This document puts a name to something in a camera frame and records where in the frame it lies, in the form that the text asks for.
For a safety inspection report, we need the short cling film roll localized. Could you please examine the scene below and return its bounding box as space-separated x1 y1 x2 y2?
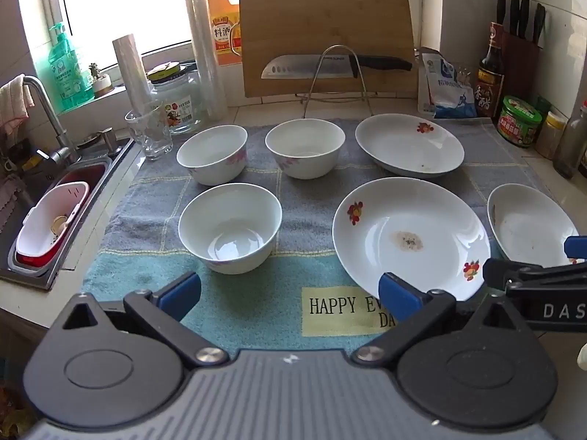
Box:
113 33 154 120

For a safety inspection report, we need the glass jar black lid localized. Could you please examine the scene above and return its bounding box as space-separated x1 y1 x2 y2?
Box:
147 61 203 135

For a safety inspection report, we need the clear drinking glass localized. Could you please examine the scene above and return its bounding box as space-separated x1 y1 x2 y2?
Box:
125 100 174 161

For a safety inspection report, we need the yellow lid spice jar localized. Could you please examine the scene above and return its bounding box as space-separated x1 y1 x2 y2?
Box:
534 111 566 160

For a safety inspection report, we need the white floral bowl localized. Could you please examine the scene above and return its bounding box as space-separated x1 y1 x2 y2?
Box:
178 183 282 275
176 125 248 186
265 119 346 179

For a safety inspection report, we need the dark red knife block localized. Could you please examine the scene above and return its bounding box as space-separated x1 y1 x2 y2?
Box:
501 32 546 111

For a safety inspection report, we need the tall cling film roll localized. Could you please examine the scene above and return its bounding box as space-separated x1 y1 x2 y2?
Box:
185 0 229 122

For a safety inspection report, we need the black handled kitchen knife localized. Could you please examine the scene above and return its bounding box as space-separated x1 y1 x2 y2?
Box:
261 54 413 80

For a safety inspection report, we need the metal sink knob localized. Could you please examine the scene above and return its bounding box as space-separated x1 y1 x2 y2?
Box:
98 127 119 153

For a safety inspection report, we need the red basin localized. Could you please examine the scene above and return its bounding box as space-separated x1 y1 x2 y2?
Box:
14 162 108 267

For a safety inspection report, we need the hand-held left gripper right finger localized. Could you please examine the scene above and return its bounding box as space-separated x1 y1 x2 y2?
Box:
352 272 526 368

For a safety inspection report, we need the green dish soap bottle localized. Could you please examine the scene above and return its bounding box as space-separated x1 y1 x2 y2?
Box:
48 22 95 111

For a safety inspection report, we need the steel sink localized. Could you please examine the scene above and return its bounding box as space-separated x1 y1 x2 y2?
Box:
0 137 136 292

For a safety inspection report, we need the pink cloth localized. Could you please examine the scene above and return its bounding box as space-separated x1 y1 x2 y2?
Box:
0 74 35 136

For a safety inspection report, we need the wooden cutting board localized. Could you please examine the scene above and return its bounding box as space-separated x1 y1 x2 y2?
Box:
238 0 416 98

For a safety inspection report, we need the dark vinegar bottle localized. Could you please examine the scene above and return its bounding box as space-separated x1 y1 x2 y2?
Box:
477 22 505 120

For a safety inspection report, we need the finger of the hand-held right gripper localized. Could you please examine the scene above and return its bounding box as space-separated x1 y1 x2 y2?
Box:
564 234 587 265
484 258 587 294

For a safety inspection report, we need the white blue salt bag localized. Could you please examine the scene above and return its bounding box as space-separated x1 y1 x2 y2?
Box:
419 48 478 119

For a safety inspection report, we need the small potted plant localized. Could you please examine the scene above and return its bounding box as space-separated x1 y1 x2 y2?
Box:
88 62 114 98

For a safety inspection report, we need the orange cooking wine bottle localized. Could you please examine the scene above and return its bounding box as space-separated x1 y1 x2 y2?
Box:
206 0 242 66

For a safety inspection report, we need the green lid sauce jar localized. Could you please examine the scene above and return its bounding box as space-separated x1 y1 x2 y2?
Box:
497 96 543 148

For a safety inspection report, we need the grey teal checked towel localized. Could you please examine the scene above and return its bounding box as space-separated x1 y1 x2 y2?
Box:
81 117 583 353

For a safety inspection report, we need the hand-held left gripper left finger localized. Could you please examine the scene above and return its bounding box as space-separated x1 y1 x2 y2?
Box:
61 271 230 368

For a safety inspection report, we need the white floral plate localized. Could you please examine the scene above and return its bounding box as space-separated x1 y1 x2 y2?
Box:
355 114 465 178
487 183 579 269
332 177 491 303

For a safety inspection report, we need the metal wire rack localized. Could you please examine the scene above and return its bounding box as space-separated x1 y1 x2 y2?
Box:
296 45 381 120

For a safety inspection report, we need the clear glass bottle red cap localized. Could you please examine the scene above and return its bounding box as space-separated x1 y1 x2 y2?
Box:
553 100 587 179

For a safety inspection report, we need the window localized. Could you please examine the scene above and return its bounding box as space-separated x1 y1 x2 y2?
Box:
16 0 441 88

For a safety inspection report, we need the metal faucet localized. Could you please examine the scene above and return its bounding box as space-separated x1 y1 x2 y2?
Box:
22 76 79 166

